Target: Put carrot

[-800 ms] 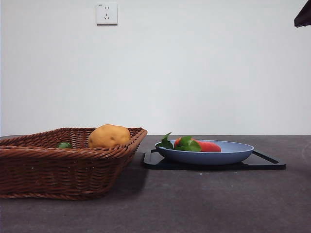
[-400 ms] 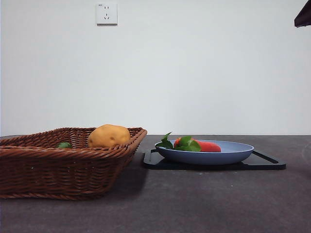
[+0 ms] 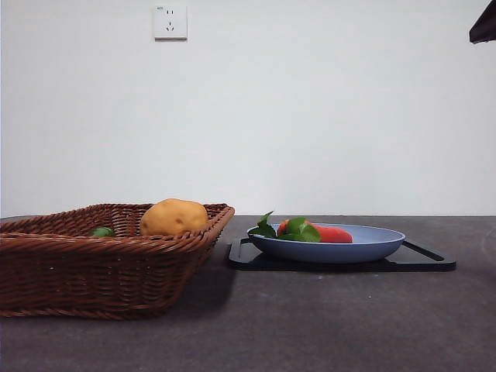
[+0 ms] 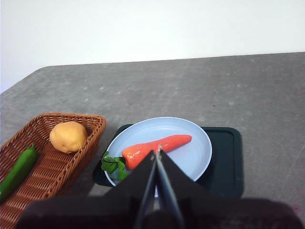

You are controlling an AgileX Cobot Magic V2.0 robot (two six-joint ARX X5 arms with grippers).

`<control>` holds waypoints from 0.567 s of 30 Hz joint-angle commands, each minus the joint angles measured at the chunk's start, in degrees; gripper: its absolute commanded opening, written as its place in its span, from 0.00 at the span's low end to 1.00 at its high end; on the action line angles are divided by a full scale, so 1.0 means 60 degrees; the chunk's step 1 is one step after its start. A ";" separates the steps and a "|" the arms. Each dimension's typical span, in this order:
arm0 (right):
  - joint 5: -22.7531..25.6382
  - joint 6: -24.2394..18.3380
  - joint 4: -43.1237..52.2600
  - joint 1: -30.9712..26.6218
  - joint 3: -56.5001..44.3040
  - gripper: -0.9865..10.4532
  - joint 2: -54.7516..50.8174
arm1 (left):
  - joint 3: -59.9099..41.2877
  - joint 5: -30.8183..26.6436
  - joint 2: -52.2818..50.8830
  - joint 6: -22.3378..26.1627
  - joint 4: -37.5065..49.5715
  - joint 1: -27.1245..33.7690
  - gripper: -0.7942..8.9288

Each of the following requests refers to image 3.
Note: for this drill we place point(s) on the orange carrot with green leaves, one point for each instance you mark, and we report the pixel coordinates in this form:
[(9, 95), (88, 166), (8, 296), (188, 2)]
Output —
[(333, 234)]

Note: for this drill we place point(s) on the round blue plate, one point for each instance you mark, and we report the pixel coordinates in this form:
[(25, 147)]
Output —
[(329, 250)]

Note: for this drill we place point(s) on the yellow-brown potato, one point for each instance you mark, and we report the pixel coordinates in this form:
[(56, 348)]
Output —
[(174, 217)]

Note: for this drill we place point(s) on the small green vegetable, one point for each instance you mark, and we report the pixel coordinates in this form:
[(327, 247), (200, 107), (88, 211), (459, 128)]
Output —
[(101, 232)]

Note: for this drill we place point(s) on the brown wicker basket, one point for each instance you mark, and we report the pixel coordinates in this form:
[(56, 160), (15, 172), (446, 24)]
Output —
[(97, 271)]

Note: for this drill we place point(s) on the black flat tray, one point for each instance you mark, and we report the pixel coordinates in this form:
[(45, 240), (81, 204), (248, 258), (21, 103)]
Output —
[(418, 263)]

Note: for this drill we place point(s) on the white wall socket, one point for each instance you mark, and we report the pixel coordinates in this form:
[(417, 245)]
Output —
[(170, 21)]

